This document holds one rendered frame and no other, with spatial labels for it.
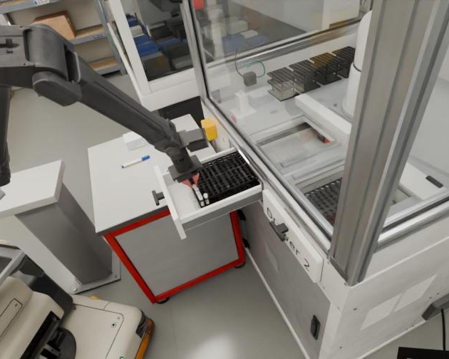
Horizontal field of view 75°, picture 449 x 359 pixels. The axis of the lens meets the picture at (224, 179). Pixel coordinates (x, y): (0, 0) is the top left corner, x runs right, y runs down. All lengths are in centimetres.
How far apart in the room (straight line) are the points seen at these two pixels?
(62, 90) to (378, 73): 45
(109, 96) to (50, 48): 13
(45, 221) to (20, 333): 71
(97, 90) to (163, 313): 144
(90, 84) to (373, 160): 47
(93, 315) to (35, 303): 56
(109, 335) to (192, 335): 43
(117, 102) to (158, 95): 111
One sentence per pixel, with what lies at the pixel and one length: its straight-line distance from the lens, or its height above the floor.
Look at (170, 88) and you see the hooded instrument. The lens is 173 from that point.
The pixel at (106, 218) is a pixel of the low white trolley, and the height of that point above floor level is 76.
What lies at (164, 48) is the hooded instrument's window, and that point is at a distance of 168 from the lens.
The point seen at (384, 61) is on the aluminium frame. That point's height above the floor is 144.
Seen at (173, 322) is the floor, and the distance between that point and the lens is 179.
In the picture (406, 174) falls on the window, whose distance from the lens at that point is 56.
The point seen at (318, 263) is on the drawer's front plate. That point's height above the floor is 92.
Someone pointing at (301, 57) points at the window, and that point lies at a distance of 59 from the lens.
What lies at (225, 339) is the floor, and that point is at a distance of 170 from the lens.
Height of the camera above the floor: 160
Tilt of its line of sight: 43 degrees down
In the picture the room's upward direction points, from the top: 11 degrees counter-clockwise
